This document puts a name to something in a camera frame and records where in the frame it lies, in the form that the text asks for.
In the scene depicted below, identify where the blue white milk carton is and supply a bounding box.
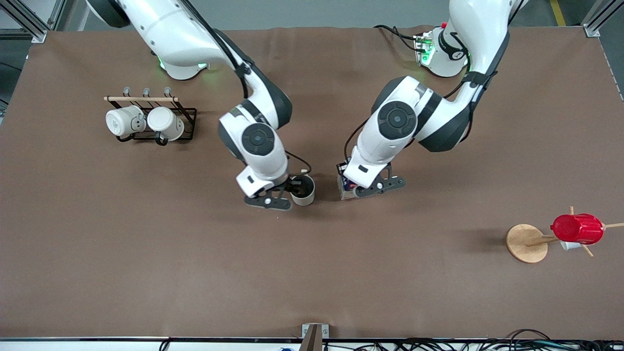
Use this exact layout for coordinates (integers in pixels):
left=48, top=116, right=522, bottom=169
left=338, top=175, right=364, bottom=201

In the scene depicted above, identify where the grey mug with handle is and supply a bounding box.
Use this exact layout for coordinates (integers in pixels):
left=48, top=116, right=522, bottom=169
left=291, top=169, right=316, bottom=207

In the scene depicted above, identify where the red plastic cup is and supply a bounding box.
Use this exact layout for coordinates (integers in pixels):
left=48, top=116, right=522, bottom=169
left=550, top=213, right=605, bottom=245

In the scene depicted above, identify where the brown table cover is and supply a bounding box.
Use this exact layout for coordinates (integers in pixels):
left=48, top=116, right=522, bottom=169
left=0, top=25, right=624, bottom=340

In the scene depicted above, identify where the plain white hanging mug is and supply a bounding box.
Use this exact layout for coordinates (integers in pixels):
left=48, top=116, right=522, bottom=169
left=147, top=106, right=185, bottom=142

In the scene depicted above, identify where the white mug with round print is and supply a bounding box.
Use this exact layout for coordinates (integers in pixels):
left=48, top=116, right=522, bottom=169
left=105, top=105, right=147, bottom=138

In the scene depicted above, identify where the wooden mug tree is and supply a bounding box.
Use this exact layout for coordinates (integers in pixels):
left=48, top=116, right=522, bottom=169
left=505, top=206, right=624, bottom=264

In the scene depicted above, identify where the black wire mug rack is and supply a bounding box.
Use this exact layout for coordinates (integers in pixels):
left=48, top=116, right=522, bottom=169
left=103, top=87, right=198, bottom=146

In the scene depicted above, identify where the black left base cable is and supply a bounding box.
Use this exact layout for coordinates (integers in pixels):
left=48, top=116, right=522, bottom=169
left=373, top=24, right=421, bottom=51

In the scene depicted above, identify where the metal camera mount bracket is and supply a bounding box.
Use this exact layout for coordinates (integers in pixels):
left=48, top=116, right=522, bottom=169
left=298, top=323, right=330, bottom=351

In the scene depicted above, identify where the black cable bundle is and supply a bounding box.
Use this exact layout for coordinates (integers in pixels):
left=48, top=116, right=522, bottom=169
left=336, top=329, right=624, bottom=351

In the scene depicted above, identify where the aluminium frame profile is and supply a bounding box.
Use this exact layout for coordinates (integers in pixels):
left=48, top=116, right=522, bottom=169
left=0, top=0, right=66, bottom=43
left=581, top=0, right=624, bottom=39

